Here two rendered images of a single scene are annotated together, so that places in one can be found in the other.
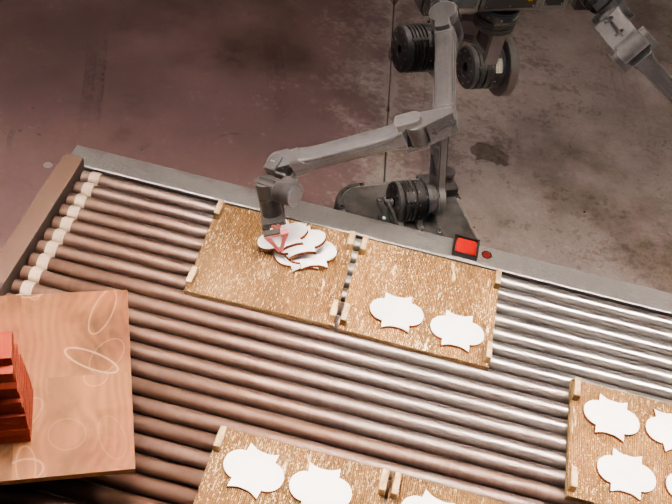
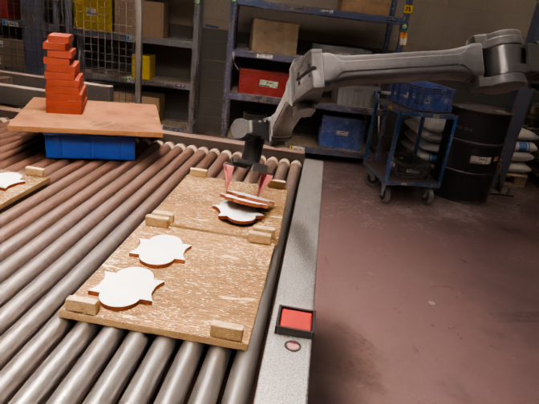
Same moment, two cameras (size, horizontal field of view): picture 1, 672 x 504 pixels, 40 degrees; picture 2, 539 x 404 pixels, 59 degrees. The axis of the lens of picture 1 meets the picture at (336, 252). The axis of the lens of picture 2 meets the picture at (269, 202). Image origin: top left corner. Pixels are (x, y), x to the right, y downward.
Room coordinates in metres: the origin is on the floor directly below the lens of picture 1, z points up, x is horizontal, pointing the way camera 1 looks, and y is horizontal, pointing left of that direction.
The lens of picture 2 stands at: (1.86, -1.16, 1.47)
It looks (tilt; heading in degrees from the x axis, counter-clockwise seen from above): 21 degrees down; 91
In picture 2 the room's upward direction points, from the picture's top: 7 degrees clockwise
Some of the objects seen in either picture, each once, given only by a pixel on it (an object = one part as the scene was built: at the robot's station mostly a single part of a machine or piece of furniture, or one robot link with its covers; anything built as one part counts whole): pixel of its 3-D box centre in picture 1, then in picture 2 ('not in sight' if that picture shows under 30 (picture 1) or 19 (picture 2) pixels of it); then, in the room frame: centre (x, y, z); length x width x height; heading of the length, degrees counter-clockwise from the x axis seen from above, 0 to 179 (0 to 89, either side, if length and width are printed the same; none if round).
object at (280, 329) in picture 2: (465, 247); (295, 321); (1.93, -0.37, 0.92); 0.08 x 0.08 x 0.02; 86
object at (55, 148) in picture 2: not in sight; (93, 135); (1.14, 0.58, 0.97); 0.31 x 0.31 x 0.10; 19
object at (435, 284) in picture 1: (422, 301); (184, 274); (1.69, -0.26, 0.93); 0.41 x 0.35 x 0.02; 86
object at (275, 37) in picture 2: not in sight; (273, 37); (1.61, 4.33, 1.26); 0.49 x 0.38 x 0.34; 10
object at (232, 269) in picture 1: (273, 263); (226, 204); (1.72, 0.16, 0.93); 0.41 x 0.35 x 0.02; 88
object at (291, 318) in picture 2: (465, 247); (295, 321); (1.93, -0.37, 0.92); 0.06 x 0.06 x 0.01; 86
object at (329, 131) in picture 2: not in sight; (340, 129); (2.51, 4.38, 0.32); 0.50 x 0.41 x 0.37; 0
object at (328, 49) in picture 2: not in sight; (340, 54); (2.36, 4.32, 1.16); 0.60 x 0.40 x 0.15; 7
